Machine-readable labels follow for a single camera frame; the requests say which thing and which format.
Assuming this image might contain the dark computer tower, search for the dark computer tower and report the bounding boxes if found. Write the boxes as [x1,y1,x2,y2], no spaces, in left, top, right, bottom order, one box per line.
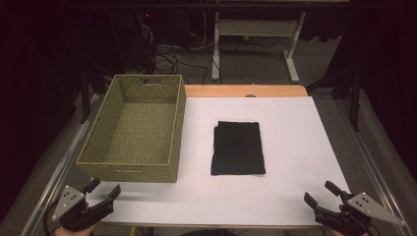
[109,11,155,75]

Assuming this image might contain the person's right hand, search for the person's right hand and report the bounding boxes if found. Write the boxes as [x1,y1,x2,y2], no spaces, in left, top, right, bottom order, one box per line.
[328,204,362,236]

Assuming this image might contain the person's left hand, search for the person's left hand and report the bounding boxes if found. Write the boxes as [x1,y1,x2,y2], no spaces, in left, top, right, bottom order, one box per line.
[53,221,98,236]

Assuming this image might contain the black floor cables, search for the black floor cables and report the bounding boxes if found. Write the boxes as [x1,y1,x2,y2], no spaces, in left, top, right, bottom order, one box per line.
[151,43,210,85]

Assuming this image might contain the metal floor rail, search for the metal floor rail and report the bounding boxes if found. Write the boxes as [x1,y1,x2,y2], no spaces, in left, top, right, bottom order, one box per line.
[333,97,415,236]
[19,93,101,236]

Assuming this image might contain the white metal desk frame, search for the white metal desk frame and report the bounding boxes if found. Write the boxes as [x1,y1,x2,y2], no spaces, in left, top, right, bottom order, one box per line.
[210,11,307,84]

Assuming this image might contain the green woven basket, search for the green woven basket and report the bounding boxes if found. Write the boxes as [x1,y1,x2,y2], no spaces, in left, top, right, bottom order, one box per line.
[76,74,187,184]

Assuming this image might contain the black cloth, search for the black cloth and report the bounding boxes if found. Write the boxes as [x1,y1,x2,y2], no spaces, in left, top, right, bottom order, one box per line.
[210,120,267,176]

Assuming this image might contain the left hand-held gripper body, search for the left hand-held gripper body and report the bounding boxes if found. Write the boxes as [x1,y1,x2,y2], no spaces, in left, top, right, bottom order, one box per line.
[51,185,115,232]

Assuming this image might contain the black stand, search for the black stand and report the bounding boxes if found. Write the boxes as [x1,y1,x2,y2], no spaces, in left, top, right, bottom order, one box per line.
[306,60,366,133]
[78,62,114,125]

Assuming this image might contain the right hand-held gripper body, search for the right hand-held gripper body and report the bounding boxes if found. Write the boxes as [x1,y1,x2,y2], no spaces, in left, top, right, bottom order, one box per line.
[313,191,406,236]

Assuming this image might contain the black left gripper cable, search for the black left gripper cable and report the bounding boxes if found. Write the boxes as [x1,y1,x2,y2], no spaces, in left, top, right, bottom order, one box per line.
[43,204,63,236]

